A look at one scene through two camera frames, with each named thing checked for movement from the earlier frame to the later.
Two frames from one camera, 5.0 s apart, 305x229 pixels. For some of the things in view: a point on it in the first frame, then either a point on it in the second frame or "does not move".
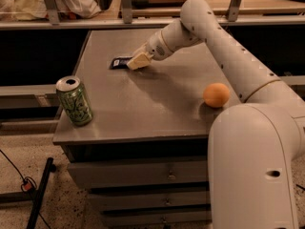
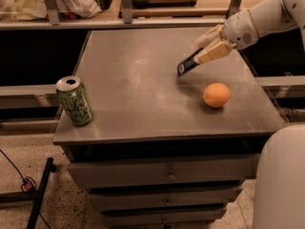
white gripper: [155, 49] to [237, 29]
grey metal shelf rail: [50, 14] does not move
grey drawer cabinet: [143, 156] does not move
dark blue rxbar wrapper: [119, 63] to [189, 63]
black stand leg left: [38, 194] does not move
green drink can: [74, 99] does not move
